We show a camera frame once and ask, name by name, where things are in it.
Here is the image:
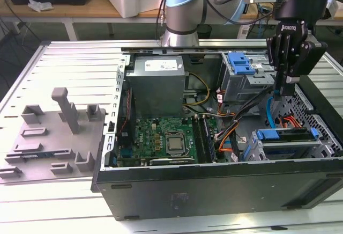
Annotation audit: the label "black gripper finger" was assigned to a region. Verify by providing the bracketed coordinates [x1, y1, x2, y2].
[266, 33, 289, 96]
[282, 21, 314, 96]

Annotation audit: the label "blue wire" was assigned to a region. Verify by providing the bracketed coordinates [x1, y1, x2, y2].
[267, 91, 282, 129]

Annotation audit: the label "orange red power wire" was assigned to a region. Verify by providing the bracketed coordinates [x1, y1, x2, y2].
[278, 115, 302, 130]

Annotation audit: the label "hard disk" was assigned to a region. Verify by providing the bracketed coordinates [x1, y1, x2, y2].
[242, 127, 321, 162]

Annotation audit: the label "metal disk bay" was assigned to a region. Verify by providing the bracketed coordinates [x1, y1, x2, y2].
[248, 127, 337, 163]

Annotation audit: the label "blue plastic cage latch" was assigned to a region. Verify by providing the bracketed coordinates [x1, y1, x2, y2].
[227, 53, 255, 76]

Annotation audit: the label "metal optical drive cage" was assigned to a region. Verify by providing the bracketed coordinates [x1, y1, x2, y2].
[217, 52, 279, 106]

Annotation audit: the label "installed RAM stick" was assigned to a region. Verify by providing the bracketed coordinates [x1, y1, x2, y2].
[201, 114, 218, 164]

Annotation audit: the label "black RAM slot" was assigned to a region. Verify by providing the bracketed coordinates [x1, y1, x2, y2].
[192, 114, 206, 164]

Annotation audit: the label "grey power supply unit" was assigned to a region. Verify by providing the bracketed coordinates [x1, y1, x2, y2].
[125, 56, 186, 119]

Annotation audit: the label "silver CPU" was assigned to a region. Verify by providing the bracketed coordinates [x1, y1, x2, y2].
[167, 137, 186, 153]

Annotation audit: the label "CPU socket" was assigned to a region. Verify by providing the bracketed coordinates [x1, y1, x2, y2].
[163, 133, 189, 157]

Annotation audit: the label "green motherboard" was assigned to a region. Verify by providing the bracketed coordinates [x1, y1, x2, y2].
[116, 115, 225, 166]

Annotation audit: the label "black graphics card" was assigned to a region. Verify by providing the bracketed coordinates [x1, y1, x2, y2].
[148, 157, 197, 166]

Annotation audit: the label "black PC case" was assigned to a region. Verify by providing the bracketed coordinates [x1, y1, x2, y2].
[90, 45, 343, 222]

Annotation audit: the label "wooden desk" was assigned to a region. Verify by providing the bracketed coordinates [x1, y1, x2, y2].
[0, 0, 343, 40]

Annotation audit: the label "crumpled white paper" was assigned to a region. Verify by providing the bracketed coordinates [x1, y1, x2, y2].
[27, 0, 55, 13]

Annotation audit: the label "grey parts rack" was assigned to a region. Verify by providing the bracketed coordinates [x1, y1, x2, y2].
[0, 87, 108, 183]

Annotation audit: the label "RAM stick in rack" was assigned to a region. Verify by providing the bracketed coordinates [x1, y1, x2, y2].
[5, 152, 69, 160]

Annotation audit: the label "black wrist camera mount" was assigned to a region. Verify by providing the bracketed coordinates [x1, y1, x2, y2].
[301, 40, 329, 77]

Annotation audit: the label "hanging blue cable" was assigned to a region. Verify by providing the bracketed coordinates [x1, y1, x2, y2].
[256, 5, 265, 39]

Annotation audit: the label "black cable bundle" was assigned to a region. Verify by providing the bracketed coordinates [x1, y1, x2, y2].
[215, 82, 278, 141]

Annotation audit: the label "yellow black wires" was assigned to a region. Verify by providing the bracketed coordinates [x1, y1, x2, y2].
[183, 72, 211, 109]

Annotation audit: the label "multicolour wire bundle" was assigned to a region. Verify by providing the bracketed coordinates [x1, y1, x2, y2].
[214, 118, 239, 141]

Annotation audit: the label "orange flat wire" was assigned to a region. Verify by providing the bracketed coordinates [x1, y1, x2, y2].
[218, 134, 235, 153]

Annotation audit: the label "black arm base cable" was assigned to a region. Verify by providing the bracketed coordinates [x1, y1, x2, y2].
[156, 0, 175, 41]

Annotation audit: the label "red fan wire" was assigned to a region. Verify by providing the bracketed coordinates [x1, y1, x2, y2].
[119, 87, 134, 138]

